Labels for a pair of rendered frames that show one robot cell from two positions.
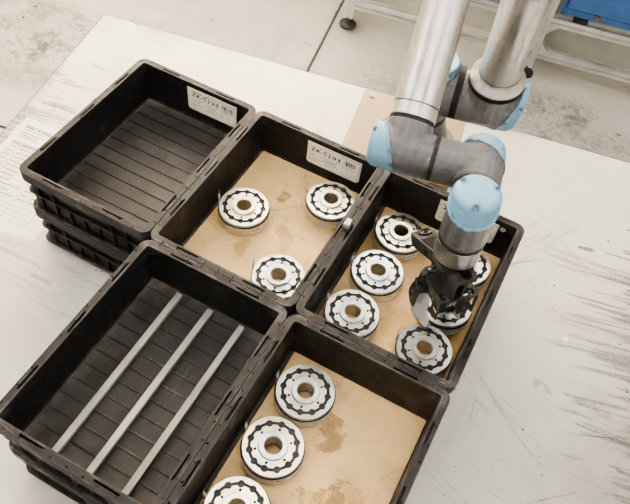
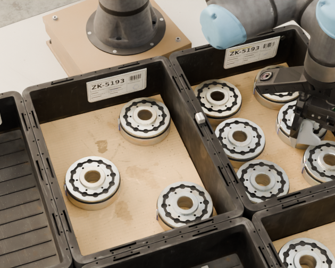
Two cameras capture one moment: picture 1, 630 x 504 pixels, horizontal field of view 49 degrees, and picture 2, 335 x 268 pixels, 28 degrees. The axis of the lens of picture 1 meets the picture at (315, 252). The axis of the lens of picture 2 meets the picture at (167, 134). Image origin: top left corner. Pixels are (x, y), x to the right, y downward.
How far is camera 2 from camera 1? 61 cm
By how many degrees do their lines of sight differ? 26
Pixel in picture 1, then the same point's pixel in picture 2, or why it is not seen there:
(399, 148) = (245, 17)
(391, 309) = (272, 157)
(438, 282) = (319, 101)
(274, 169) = (67, 131)
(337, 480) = not seen: outside the picture
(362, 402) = not seen: outside the picture
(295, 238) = (150, 168)
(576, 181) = not seen: outside the picture
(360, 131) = (81, 51)
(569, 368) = not seen: outside the picture
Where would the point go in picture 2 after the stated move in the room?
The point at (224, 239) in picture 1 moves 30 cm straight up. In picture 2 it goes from (103, 218) to (95, 112)
